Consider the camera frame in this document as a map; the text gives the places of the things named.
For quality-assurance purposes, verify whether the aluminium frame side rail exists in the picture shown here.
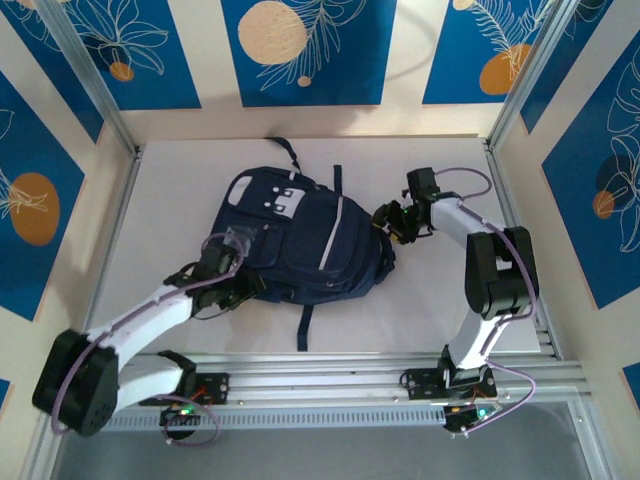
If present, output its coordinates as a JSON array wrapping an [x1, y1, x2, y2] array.
[[482, 139, 564, 359], [69, 144, 146, 371]]

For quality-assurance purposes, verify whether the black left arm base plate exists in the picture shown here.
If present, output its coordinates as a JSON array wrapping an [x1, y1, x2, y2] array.
[[139, 372, 231, 406]]

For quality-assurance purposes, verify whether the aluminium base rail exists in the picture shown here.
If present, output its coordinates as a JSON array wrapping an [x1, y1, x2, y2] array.
[[42, 349, 594, 416]]

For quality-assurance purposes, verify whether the navy blue backpack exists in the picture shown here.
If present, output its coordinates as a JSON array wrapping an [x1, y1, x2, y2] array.
[[209, 137, 399, 352]]

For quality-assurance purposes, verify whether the grey slotted cable duct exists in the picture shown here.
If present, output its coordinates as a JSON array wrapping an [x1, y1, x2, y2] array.
[[62, 405, 451, 432]]

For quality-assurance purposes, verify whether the aluminium frame post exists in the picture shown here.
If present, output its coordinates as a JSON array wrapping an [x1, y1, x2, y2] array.
[[485, 0, 584, 151], [34, 0, 141, 159]]

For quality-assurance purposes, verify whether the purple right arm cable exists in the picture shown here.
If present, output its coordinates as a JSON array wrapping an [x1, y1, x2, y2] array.
[[432, 167, 542, 436]]

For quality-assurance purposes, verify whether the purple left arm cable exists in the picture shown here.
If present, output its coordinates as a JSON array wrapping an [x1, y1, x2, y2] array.
[[49, 233, 247, 447]]

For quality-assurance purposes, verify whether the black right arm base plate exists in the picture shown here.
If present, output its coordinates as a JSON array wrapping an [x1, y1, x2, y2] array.
[[403, 367, 499, 401]]

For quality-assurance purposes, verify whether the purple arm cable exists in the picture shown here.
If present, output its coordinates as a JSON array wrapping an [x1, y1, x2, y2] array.
[[49, 233, 247, 447], [432, 167, 542, 436]]

